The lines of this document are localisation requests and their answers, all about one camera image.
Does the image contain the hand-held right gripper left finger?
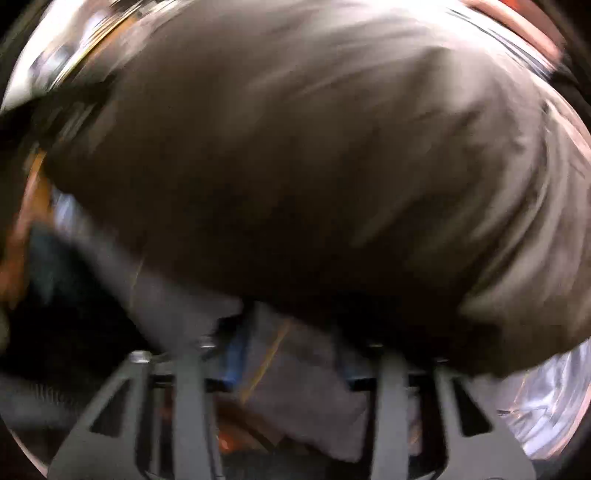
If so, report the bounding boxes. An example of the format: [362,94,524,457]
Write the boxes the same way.
[48,344,225,480]

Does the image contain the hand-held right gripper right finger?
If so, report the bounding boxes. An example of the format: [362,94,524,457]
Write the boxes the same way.
[344,344,536,480]

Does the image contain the brown hooded puffer jacket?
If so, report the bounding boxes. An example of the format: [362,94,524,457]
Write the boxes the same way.
[0,0,591,462]

